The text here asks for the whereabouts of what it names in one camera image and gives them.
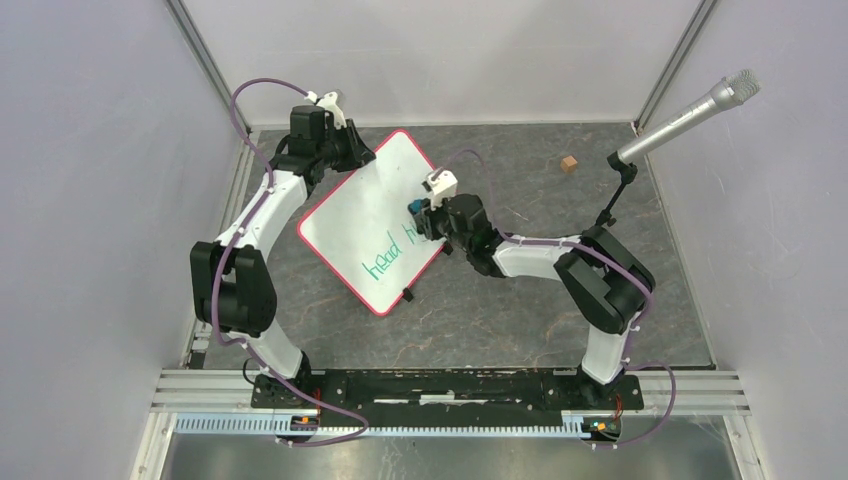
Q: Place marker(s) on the far wooden cube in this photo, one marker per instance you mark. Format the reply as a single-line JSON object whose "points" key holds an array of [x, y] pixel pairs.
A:
{"points": [[569, 164]]}

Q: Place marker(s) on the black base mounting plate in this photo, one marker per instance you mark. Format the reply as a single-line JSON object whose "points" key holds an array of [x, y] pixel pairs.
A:
{"points": [[446, 397]]}

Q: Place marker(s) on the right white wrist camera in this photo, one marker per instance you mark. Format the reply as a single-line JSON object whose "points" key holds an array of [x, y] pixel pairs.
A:
{"points": [[441, 185]]}

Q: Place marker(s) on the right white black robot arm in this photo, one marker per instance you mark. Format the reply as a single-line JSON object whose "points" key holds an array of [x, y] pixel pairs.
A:
{"points": [[610, 287]]}

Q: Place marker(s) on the pink framed whiteboard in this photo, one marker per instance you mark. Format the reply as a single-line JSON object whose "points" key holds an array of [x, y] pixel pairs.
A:
{"points": [[363, 231]]}

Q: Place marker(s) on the silver microphone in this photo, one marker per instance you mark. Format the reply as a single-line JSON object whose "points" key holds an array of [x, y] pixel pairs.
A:
{"points": [[728, 93]]}

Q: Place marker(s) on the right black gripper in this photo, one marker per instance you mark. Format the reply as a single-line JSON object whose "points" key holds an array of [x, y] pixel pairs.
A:
{"points": [[423, 217]]}

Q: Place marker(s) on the black microphone tripod stand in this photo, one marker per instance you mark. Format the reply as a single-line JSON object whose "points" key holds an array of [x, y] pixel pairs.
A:
{"points": [[627, 173]]}

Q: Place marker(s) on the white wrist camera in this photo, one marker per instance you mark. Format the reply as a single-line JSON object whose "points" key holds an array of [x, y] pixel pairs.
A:
{"points": [[331, 102], [441, 185]]}

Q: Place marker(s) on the blue whiteboard eraser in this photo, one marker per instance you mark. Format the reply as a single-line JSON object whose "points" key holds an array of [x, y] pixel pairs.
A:
{"points": [[416, 206]]}

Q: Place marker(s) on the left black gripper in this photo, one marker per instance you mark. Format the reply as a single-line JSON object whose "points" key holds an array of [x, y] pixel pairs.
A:
{"points": [[359, 154]]}

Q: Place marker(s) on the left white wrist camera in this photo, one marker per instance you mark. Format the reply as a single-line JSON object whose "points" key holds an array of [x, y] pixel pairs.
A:
{"points": [[331, 102]]}

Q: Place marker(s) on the aluminium cable duct rail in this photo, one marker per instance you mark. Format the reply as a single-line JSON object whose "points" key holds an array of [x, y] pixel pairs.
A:
{"points": [[302, 427]]}

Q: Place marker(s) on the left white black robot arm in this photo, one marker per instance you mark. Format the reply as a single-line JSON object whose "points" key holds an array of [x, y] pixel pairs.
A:
{"points": [[233, 290]]}

